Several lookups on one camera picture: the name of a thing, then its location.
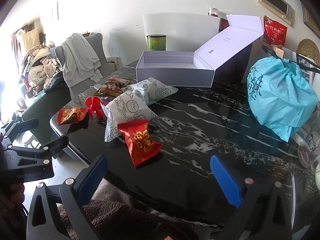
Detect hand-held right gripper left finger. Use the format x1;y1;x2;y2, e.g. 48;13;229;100
26;154;108;240

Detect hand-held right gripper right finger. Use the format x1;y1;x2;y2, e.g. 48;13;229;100
210;155;293;240

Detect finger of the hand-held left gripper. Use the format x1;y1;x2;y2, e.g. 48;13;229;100
7;135;69;165
5;119;40;142

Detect small red gold candy packet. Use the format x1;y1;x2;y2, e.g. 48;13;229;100
57;107;88;125

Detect red ribbon bow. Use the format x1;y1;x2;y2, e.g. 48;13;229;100
84;96;110;119

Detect large red gold candy packet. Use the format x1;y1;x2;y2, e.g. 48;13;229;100
117;120;163;167

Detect white patterned snack packet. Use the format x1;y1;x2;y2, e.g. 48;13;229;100
104;93;158;143
124;77;178;105

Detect white gift box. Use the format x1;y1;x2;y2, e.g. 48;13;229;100
136;14;265;88

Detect person's left hand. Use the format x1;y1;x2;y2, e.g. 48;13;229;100
0;182;25;220

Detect round stool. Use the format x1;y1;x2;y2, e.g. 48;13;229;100
22;132;42;148

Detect dark green chair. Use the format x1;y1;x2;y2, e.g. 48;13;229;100
21;87;83;160

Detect brown fuzzy garment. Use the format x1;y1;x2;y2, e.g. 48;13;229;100
57;177;200;240

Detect dark jacket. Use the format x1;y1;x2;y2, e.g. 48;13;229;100
44;71;71;95

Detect pile of beige clothes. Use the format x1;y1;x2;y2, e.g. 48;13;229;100
11;27;63;98

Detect grey sweater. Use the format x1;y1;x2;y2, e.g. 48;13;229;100
60;33;102;88

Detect clear glass cup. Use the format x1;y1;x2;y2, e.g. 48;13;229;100
297;140;320;170

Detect light blue plastic bag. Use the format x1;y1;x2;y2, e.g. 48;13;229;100
247;57;318;142

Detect grey padded chair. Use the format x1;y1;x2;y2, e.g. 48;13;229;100
54;32;118;100

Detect photo prints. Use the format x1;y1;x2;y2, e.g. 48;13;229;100
285;50;320;85

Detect green tea canister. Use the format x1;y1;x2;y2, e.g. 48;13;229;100
146;34;167;52

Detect red dried berry packet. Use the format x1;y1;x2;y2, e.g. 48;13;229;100
262;15;288;47

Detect white curved foam board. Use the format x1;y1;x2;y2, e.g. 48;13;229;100
142;13;220;52

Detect round woven wall plate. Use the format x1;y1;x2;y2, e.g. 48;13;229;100
296;39;320;60

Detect large framed wall picture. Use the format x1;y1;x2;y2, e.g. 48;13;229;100
301;4;320;38

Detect beige framed wall panel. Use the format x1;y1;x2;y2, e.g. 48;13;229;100
258;0;295;20

